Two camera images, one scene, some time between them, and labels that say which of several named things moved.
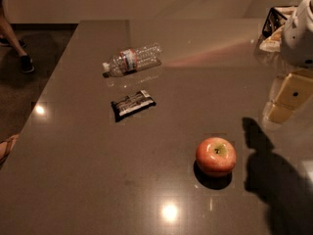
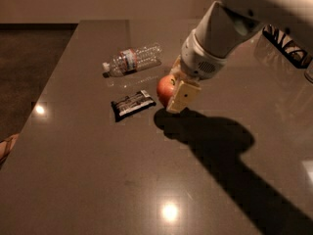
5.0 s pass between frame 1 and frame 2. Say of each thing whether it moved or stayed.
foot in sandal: stayed
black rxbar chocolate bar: stayed
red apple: moved
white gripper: moved
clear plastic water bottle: stayed
